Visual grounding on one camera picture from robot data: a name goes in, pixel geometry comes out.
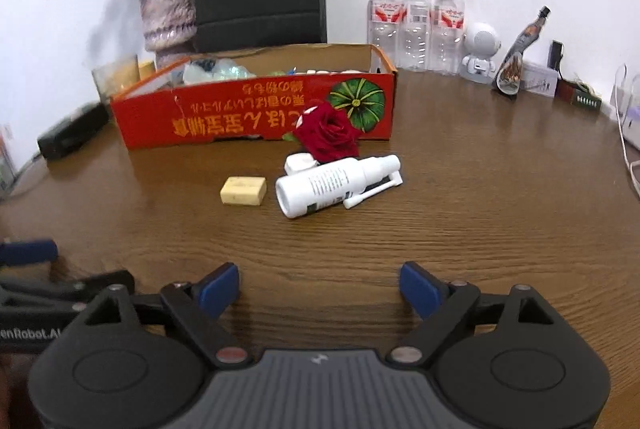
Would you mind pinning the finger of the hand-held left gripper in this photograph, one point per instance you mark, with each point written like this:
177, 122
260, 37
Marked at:
30, 251
100, 283

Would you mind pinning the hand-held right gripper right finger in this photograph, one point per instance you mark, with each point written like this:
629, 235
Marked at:
417, 289

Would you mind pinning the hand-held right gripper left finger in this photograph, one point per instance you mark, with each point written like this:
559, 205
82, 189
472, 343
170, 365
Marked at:
220, 286

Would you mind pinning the red cardboard box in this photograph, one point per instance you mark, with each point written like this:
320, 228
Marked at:
225, 109

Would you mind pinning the iridescent plastic bag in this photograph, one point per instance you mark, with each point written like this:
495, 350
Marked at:
225, 70

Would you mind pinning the wooden desktop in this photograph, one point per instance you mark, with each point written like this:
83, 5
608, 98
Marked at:
450, 219

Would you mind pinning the yellow soap bar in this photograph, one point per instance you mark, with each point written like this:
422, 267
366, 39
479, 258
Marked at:
243, 191

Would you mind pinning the black power adapter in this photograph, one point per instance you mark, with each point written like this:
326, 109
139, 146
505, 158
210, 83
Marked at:
75, 131

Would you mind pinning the white spray bottle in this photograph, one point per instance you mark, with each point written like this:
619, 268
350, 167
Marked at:
325, 184

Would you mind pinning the small white case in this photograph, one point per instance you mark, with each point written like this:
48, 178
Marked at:
299, 164

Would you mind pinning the red rose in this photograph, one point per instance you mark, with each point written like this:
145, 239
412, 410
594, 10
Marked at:
330, 134

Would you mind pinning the glass cup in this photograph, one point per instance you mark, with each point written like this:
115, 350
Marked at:
116, 76

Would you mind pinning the yellow container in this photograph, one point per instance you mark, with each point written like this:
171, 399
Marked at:
146, 71

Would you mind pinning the white crumpled paper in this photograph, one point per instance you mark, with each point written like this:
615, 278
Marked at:
330, 72

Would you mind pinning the white card box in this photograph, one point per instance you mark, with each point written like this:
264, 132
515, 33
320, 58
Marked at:
542, 81

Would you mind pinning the decorated curved bottle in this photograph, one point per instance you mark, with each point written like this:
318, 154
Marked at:
515, 64

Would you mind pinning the white robot figurine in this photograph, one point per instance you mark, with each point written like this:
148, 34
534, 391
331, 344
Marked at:
480, 49

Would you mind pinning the dark green box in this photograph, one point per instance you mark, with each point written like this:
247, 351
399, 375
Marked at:
580, 95

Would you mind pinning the clear water bottle red label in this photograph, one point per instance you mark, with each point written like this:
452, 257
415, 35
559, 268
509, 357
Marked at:
416, 29
447, 31
386, 24

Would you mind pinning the small black device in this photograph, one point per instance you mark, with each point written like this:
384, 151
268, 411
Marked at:
556, 55

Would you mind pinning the knit-covered flower vase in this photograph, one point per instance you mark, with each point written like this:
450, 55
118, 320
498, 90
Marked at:
167, 16

